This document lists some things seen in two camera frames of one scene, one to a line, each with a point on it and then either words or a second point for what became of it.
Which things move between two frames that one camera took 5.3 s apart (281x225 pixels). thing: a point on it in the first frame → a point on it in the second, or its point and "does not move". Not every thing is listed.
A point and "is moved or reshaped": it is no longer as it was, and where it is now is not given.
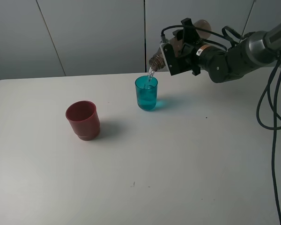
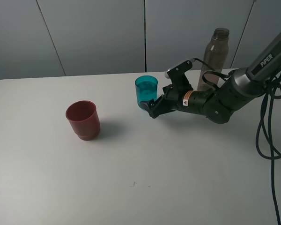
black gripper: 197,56 → 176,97
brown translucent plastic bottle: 204,29 is moved or reshaped
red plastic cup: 83,116 does not move
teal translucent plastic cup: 146,92 does not move
